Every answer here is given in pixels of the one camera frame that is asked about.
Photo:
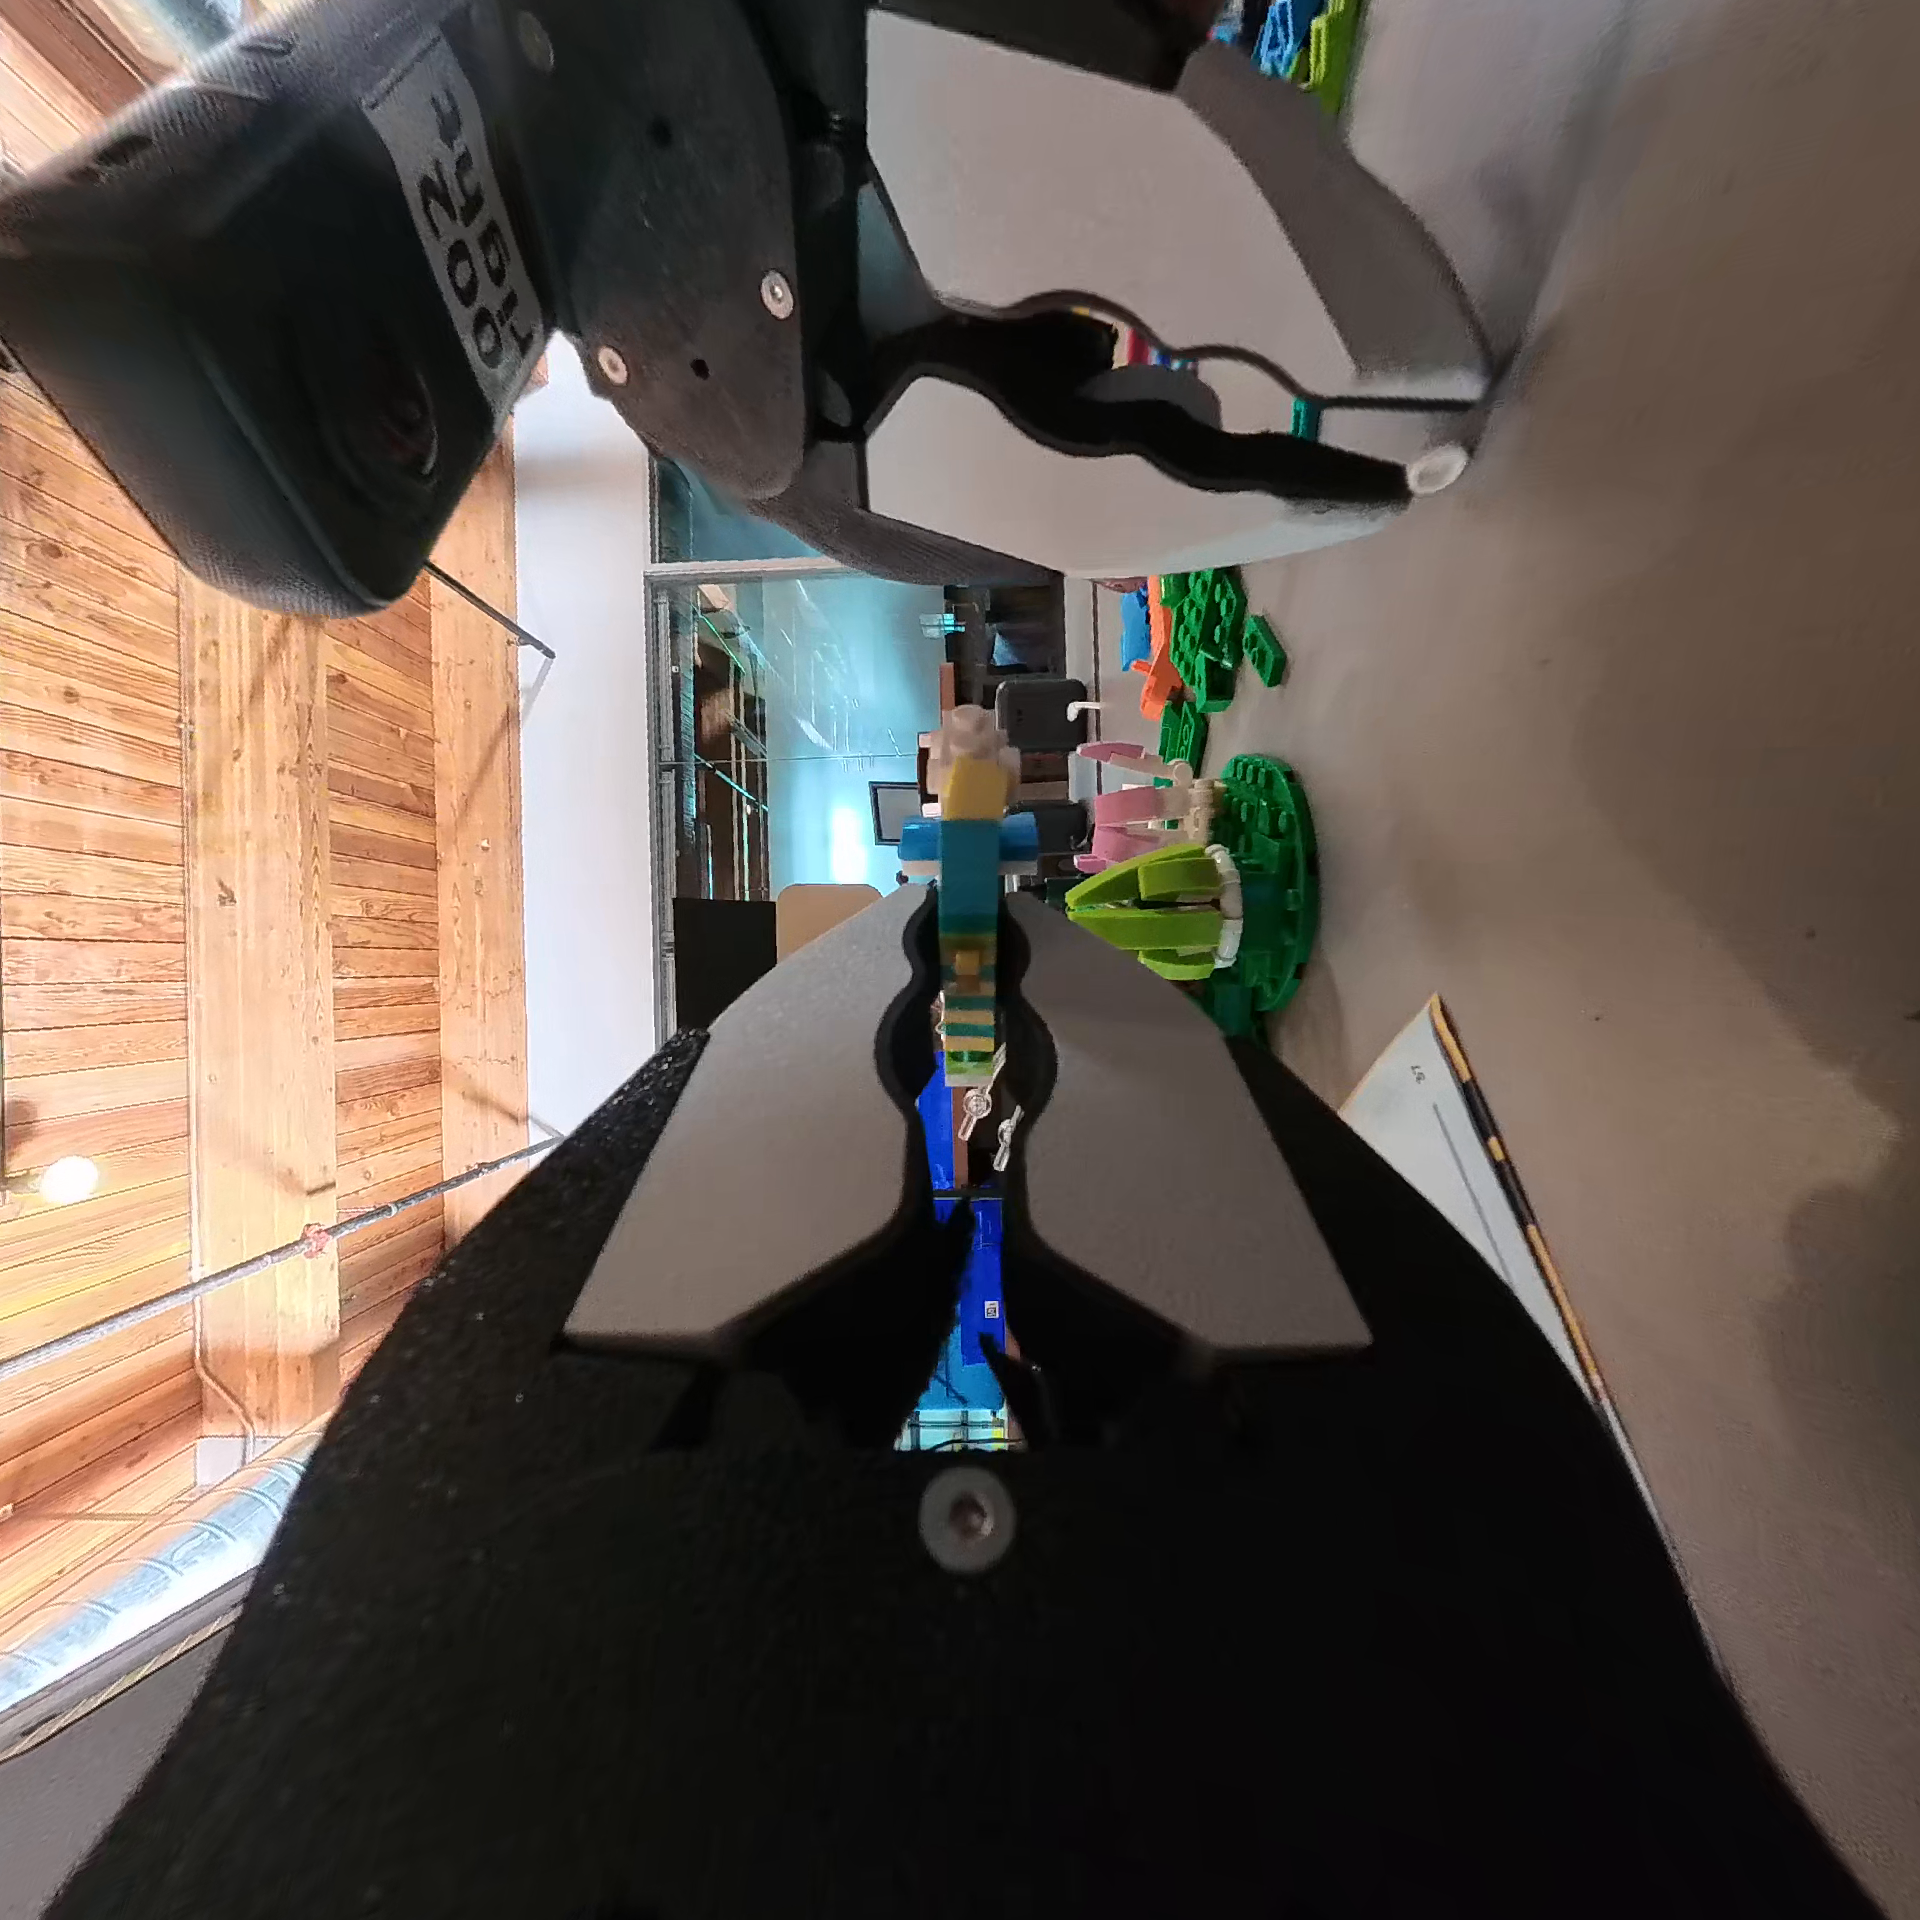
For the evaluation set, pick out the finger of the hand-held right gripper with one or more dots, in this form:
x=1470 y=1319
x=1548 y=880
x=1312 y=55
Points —
x=1078 y=194
x=973 y=480

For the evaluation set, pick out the grey desk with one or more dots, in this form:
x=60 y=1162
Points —
x=1650 y=750

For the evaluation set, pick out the pile of green bricks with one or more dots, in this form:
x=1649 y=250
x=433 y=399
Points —
x=1213 y=644

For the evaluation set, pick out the small white brick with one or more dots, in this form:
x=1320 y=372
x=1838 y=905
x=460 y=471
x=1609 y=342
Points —
x=962 y=739

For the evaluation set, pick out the silver air duct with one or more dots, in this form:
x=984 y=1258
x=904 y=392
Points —
x=134 y=1588

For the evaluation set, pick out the light wooden panel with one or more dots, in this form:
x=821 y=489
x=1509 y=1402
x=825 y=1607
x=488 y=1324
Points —
x=827 y=918

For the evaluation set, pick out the orange brick separator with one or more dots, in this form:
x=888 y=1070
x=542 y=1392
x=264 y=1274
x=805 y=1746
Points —
x=1154 y=675

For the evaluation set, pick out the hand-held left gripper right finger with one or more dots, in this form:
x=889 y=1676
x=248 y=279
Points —
x=1185 y=1185

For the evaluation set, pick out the round eye tile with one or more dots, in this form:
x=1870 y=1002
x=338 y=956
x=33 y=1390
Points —
x=1433 y=474

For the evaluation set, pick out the small yellow slope brick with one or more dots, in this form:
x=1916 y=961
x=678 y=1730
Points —
x=984 y=787

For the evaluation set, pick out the brick flower model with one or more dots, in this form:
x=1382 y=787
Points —
x=1200 y=900

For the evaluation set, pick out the brick instruction booklet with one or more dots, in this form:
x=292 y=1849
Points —
x=1484 y=1200

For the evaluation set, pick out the striped brick fish model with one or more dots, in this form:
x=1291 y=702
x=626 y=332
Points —
x=968 y=900

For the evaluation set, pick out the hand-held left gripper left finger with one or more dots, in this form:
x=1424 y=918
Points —
x=763 y=1171

